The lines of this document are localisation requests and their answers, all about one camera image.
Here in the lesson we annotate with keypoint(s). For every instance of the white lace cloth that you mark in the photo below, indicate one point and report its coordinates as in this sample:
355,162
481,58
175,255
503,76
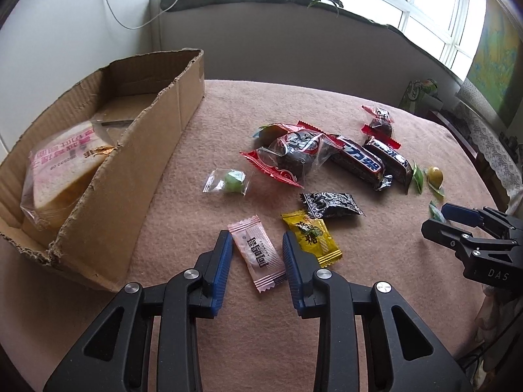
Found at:
486,139

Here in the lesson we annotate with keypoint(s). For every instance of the black candy packet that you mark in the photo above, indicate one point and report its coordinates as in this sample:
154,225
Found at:
333,205

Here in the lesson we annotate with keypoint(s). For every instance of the green olive packet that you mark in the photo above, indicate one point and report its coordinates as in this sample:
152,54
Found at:
434,175

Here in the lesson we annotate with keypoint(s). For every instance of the blue and red egg packet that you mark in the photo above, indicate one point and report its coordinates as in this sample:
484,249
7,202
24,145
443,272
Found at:
267,132

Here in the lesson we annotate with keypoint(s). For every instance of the green candy in clear wrapper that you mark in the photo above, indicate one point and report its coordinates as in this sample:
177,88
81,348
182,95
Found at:
233,181

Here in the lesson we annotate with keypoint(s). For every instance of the pink candy packet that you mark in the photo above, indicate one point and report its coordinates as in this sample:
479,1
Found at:
257,253

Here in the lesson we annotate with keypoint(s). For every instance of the green box by wall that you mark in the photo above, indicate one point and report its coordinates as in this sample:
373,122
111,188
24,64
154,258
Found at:
421,94

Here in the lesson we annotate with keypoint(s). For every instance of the sliced bread packet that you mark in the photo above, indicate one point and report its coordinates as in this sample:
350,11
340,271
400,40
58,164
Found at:
61,171

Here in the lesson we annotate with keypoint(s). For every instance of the cardboard box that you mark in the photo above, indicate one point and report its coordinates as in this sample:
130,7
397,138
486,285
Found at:
159,139

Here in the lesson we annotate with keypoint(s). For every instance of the large red-edged dark cake packet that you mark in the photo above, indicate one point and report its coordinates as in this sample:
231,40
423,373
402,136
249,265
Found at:
294,151

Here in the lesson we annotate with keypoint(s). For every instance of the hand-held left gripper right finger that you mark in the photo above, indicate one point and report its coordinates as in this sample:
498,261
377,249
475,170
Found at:
292,269

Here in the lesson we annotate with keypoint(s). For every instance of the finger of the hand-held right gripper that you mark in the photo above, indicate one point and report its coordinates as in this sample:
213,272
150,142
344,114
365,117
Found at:
443,235
459,213

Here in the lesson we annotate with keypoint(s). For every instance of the small red-edged dark cake packet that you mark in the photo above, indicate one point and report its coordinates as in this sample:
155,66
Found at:
380,122

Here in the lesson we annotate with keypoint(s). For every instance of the white cabinet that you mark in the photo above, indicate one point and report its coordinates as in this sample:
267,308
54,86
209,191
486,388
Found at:
61,28

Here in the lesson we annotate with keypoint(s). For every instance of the brown chocolate bar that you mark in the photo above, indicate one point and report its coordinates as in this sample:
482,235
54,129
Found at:
359,161
394,163

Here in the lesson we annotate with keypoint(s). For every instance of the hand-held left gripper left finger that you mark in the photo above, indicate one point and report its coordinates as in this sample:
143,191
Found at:
222,269

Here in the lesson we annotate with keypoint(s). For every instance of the wall map poster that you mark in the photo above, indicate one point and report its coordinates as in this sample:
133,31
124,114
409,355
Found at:
496,61

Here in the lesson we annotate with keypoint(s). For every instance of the yellow candy packet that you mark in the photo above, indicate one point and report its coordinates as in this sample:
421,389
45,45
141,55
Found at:
316,239

